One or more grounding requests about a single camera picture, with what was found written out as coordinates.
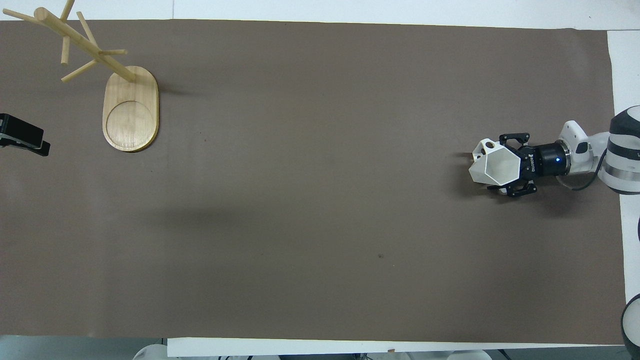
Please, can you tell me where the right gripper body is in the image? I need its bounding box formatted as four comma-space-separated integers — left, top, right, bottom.
516, 142, 569, 182

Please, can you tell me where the white faceted cup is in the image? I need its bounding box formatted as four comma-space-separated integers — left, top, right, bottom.
468, 139, 524, 187

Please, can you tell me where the wooden cup rack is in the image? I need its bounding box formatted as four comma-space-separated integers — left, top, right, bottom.
2, 0, 160, 154

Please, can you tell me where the black cable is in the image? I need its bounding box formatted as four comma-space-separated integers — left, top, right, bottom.
556, 150, 607, 192

